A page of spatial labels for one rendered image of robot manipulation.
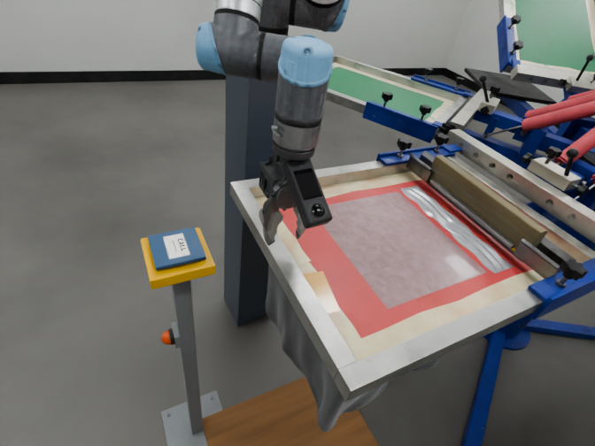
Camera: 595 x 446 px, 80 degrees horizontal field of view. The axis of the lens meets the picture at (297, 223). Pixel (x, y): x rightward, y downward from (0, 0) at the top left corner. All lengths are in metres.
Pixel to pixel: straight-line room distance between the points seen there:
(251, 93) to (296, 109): 0.55
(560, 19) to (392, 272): 2.00
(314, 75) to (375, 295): 0.45
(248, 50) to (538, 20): 2.04
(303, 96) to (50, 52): 4.01
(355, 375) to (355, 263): 0.29
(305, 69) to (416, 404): 1.55
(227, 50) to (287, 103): 0.15
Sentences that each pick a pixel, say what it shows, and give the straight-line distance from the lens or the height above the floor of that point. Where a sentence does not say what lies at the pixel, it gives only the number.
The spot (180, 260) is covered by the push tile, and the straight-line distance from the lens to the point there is 0.76.
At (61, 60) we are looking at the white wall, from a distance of 4.46.
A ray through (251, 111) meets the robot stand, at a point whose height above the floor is 1.08.
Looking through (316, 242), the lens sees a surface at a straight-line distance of 0.84.
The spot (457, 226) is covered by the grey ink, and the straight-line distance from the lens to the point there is 1.05.
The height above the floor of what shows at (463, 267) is 0.96.
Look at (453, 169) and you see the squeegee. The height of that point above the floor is 1.06.
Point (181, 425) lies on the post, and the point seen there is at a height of 0.01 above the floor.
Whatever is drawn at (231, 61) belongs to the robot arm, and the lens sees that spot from 0.64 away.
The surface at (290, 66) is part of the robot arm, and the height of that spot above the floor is 1.37.
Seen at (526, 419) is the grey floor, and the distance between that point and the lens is 2.06.
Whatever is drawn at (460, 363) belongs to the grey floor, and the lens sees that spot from 2.03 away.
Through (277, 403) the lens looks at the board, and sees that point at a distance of 1.63.
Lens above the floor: 1.52
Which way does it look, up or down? 39 degrees down
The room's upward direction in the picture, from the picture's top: 10 degrees clockwise
